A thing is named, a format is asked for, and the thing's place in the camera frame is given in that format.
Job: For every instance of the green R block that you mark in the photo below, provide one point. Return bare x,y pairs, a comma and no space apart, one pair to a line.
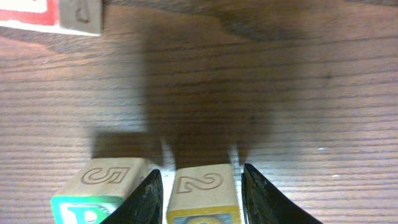
98,189

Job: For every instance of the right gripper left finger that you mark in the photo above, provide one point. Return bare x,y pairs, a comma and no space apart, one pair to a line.
144,205

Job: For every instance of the red E block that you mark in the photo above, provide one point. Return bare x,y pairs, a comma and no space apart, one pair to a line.
72,17

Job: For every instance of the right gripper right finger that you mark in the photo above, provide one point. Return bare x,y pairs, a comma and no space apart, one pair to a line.
264,203

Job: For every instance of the yellow O block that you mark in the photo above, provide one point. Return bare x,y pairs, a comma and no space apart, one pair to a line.
204,194

